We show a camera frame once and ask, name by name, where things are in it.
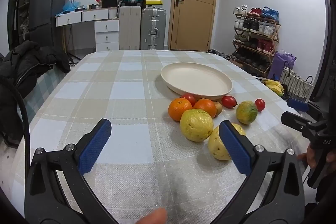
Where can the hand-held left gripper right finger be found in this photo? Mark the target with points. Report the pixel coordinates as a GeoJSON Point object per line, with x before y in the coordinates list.
{"type": "Point", "coordinates": [236, 146]}

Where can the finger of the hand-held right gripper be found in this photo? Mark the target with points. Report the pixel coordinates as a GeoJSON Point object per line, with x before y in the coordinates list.
{"type": "Point", "coordinates": [298, 105]}
{"type": "Point", "coordinates": [294, 120]}

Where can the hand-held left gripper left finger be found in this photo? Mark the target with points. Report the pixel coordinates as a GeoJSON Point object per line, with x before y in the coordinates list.
{"type": "Point", "coordinates": [94, 145]}

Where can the yellow spotted guava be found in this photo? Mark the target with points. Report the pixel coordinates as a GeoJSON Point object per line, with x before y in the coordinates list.
{"type": "Point", "coordinates": [218, 145]}

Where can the green orange guava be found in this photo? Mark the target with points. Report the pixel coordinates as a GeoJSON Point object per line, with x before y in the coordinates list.
{"type": "Point", "coordinates": [246, 112]}

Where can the small red tomato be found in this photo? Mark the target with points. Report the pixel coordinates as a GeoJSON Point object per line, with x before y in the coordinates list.
{"type": "Point", "coordinates": [260, 104]}

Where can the small brown fruit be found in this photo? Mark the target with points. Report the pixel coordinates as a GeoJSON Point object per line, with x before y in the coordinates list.
{"type": "Point", "coordinates": [218, 108]}

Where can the yellow green guava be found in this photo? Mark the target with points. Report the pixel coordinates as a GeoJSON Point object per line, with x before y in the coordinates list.
{"type": "Point", "coordinates": [196, 125]}

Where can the orange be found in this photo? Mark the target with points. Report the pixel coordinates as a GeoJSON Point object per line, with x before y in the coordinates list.
{"type": "Point", "coordinates": [206, 107]}
{"type": "Point", "coordinates": [179, 109]}

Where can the large red tomato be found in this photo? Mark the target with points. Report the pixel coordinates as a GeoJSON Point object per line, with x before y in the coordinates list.
{"type": "Point", "coordinates": [189, 98]}

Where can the cream round plate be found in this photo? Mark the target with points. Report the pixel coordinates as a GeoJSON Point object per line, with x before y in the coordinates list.
{"type": "Point", "coordinates": [197, 79]}

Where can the person's right hand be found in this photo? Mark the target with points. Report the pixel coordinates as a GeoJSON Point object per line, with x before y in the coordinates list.
{"type": "Point", "coordinates": [311, 158]}

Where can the person's left hand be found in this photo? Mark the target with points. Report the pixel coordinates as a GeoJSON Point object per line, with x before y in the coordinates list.
{"type": "Point", "coordinates": [155, 217]}

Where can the woven basket bag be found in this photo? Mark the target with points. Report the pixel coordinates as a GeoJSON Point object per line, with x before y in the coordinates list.
{"type": "Point", "coordinates": [295, 85]}

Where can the bunch of bananas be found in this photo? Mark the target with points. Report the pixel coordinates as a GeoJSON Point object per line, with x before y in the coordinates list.
{"type": "Point", "coordinates": [274, 86]}

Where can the purple bag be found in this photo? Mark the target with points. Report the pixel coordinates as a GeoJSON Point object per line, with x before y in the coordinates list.
{"type": "Point", "coordinates": [281, 64]}

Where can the plaid covered chair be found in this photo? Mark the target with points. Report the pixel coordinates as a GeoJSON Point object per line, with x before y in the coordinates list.
{"type": "Point", "coordinates": [44, 87]}

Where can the wooden shoe rack with shoes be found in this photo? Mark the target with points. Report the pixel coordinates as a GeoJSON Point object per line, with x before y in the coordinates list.
{"type": "Point", "coordinates": [253, 26]}

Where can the pile of floor shoes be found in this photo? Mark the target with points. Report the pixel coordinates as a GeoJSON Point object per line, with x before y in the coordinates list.
{"type": "Point", "coordinates": [219, 53]}

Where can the black jacket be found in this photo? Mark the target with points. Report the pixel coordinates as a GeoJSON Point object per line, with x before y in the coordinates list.
{"type": "Point", "coordinates": [23, 66]}

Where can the white desk with drawers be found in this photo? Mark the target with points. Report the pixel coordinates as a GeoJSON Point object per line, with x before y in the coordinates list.
{"type": "Point", "coordinates": [105, 29]}

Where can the beige suitcase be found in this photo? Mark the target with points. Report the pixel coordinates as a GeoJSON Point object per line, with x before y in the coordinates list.
{"type": "Point", "coordinates": [130, 27]}

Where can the silver suitcase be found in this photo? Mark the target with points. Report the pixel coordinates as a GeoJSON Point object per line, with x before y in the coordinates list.
{"type": "Point", "coordinates": [153, 29]}

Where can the blue plastic bag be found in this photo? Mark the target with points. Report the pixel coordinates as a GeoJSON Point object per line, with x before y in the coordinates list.
{"type": "Point", "coordinates": [70, 6]}

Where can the wooden door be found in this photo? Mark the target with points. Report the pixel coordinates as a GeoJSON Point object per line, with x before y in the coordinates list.
{"type": "Point", "coordinates": [195, 3]}

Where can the dark grey refrigerator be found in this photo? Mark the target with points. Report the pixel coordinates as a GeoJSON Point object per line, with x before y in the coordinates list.
{"type": "Point", "coordinates": [47, 8]}

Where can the yellow and white box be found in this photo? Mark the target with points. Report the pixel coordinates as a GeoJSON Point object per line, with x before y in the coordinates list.
{"type": "Point", "coordinates": [154, 4]}

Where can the dark shelf unit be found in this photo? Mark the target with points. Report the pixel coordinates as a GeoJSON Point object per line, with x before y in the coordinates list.
{"type": "Point", "coordinates": [22, 8]}

